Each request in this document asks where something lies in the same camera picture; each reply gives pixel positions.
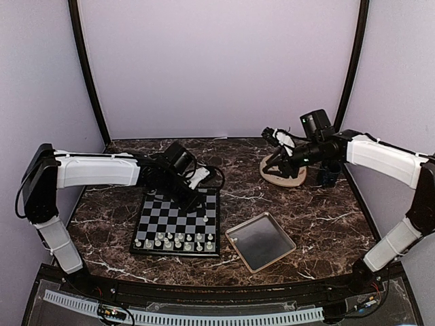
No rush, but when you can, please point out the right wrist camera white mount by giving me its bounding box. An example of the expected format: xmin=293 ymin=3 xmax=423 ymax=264
xmin=261 ymin=127 xmax=295 ymax=156

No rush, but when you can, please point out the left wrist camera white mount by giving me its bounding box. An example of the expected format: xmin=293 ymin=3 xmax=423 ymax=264
xmin=189 ymin=167 xmax=210 ymax=189

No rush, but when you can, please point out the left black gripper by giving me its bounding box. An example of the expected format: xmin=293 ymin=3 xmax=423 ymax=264
xmin=158 ymin=171 xmax=206 ymax=213

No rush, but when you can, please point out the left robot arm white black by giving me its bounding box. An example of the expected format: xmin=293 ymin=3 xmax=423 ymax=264
xmin=14 ymin=142 xmax=211 ymax=296

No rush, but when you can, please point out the grey slotted cable duct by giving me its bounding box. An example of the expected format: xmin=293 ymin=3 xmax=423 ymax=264
xmin=43 ymin=289 xmax=324 ymax=325

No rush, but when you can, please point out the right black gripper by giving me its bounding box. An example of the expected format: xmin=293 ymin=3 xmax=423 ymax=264
xmin=262 ymin=139 xmax=324 ymax=179

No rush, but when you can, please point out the white king chess piece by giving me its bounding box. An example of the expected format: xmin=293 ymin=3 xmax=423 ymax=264
xmin=164 ymin=238 xmax=171 ymax=249

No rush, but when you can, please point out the black front rail base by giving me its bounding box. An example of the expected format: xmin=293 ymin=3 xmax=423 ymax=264
xmin=22 ymin=264 xmax=423 ymax=325

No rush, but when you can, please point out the black frame post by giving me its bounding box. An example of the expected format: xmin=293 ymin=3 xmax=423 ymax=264
xmin=334 ymin=0 xmax=370 ymax=132
xmin=67 ymin=0 xmax=111 ymax=146

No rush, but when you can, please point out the right black frame post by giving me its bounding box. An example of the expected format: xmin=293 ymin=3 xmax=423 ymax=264
xmin=334 ymin=0 xmax=370 ymax=132

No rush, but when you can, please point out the left black frame post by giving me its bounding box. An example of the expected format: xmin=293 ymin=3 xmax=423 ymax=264
xmin=67 ymin=0 xmax=111 ymax=146

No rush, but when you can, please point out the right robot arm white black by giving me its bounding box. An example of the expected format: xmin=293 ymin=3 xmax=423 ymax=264
xmin=261 ymin=109 xmax=434 ymax=295

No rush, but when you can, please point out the white bishop chess piece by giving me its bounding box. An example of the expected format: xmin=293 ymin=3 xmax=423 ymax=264
xmin=184 ymin=242 xmax=192 ymax=251

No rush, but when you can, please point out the black grey chessboard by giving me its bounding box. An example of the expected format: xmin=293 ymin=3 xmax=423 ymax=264
xmin=129 ymin=187 xmax=220 ymax=258

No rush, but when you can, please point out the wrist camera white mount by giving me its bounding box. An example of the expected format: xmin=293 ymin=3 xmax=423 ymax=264
xmin=189 ymin=167 xmax=210 ymax=189
xmin=261 ymin=127 xmax=295 ymax=156

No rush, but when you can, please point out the dark blue mug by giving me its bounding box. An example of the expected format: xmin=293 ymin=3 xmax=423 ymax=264
xmin=317 ymin=161 xmax=341 ymax=187

